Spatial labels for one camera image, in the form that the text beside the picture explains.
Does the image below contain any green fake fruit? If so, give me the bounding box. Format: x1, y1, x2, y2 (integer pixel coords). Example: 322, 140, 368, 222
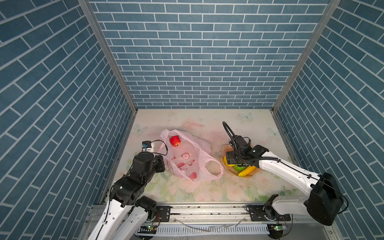
233, 165, 247, 173

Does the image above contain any peach scalloped bowl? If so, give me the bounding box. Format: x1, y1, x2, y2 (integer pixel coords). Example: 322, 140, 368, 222
221, 144, 261, 179

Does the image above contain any yellow fake banana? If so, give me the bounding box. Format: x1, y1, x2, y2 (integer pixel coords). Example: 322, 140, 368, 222
238, 166, 257, 177

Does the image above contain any small yellow fake fruit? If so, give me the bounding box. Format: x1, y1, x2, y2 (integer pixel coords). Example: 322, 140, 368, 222
223, 156, 236, 167

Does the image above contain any pink plastic bag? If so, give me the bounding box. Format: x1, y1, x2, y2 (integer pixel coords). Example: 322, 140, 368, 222
159, 130, 224, 182

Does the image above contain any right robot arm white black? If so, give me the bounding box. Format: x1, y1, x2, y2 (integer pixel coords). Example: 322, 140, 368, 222
226, 135, 347, 226

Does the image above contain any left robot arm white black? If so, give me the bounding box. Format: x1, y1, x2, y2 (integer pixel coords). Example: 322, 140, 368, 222
89, 152, 165, 240

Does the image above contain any red fake apple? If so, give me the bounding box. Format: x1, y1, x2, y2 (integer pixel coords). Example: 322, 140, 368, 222
170, 136, 181, 147

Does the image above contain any left green circuit board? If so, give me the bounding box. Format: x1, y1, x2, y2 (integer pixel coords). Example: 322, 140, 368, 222
137, 226, 158, 235

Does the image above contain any green circuit board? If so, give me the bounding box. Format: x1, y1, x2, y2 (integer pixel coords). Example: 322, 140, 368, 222
137, 226, 158, 235
268, 224, 286, 232

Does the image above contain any right green circuit board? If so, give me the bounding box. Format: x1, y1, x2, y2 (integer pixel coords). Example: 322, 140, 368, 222
268, 224, 286, 232

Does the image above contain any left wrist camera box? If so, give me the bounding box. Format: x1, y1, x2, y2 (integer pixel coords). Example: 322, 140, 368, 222
142, 141, 155, 153

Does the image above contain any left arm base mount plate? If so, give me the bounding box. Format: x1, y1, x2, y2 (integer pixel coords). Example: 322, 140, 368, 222
128, 205, 172, 223

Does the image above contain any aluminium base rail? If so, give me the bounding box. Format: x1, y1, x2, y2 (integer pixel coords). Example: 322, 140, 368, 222
120, 197, 333, 226

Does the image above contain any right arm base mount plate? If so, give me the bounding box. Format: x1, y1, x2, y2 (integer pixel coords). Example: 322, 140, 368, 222
245, 205, 292, 222

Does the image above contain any white slotted cable duct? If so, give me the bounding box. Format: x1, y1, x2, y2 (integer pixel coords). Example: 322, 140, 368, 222
135, 224, 270, 237

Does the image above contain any left metal corner post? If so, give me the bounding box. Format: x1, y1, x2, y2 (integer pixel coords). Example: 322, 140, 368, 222
77, 0, 138, 113

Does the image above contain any metal corner post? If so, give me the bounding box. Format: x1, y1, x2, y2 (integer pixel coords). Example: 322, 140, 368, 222
77, 0, 138, 113
271, 0, 343, 113

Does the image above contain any right metal corner post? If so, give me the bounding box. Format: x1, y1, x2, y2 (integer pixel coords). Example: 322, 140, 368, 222
271, 0, 343, 113

